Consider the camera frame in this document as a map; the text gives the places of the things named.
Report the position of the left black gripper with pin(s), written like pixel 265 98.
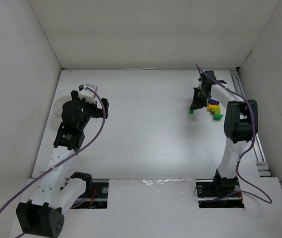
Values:
pixel 97 109

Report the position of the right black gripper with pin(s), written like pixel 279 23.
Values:
pixel 198 94

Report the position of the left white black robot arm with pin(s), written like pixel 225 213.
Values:
pixel 44 213

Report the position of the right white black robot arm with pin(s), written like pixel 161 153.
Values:
pixel 226 179

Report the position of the purple lego brick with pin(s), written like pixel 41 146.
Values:
pixel 213 102

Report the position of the yellow lego brick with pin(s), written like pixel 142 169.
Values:
pixel 211 107

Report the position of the lime green lego brick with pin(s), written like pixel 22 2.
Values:
pixel 216 110

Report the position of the dark green lego brick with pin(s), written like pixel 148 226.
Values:
pixel 217 117

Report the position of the white round divided container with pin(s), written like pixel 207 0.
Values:
pixel 57 106

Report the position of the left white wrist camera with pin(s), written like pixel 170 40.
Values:
pixel 85 92

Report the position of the right aluminium rail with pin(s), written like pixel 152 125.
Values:
pixel 250 114

